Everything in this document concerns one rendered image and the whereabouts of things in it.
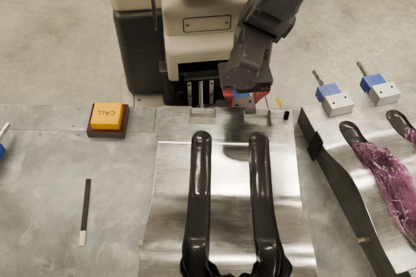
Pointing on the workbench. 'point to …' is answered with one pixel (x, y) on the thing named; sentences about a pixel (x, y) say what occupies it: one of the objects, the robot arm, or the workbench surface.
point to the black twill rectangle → (315, 146)
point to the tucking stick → (85, 213)
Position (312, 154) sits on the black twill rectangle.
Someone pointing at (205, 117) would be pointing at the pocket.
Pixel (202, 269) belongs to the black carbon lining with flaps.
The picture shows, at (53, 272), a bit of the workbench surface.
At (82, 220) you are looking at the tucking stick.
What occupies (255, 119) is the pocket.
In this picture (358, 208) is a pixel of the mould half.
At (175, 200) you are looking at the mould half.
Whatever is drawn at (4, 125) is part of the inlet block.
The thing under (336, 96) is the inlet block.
